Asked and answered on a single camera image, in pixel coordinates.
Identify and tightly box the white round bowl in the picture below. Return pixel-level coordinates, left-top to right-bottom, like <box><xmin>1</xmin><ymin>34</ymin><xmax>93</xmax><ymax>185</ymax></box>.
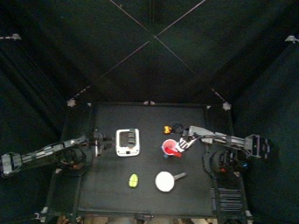
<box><xmin>153</xmin><ymin>171</ymin><xmax>188</xmax><ymax>193</ymax></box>

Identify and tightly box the green toy starfruit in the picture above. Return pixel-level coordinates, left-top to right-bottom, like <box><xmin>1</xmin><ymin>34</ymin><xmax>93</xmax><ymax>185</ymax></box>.
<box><xmin>126</xmin><ymin>173</ymin><xmax>140</xmax><ymax>189</ymax></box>

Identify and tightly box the red plastic cup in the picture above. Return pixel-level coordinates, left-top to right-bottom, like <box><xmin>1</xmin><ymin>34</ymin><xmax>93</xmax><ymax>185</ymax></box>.
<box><xmin>160</xmin><ymin>138</ymin><xmax>181</xmax><ymax>158</ymax></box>

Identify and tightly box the thin diagonal frame cord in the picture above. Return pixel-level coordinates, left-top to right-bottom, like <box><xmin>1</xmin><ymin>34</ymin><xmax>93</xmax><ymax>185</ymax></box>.
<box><xmin>69</xmin><ymin>0</ymin><xmax>207</xmax><ymax>103</ymax></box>
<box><xmin>106</xmin><ymin>0</ymin><xmax>229</xmax><ymax>107</ymax></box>

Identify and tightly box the white printed label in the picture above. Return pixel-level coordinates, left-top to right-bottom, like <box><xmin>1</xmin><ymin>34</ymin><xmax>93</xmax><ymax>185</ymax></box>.
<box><xmin>216</xmin><ymin>187</ymin><xmax>244</xmax><ymax>213</ymax></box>

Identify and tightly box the red plastic utensil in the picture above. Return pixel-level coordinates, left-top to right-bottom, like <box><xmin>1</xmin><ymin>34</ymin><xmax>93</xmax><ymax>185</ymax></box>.
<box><xmin>164</xmin><ymin>147</ymin><xmax>183</xmax><ymax>158</ymax></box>

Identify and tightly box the black ring object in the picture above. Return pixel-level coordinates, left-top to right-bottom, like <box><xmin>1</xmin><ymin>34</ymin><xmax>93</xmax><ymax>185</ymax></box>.
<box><xmin>169</xmin><ymin>122</ymin><xmax>185</xmax><ymax>134</ymax></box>

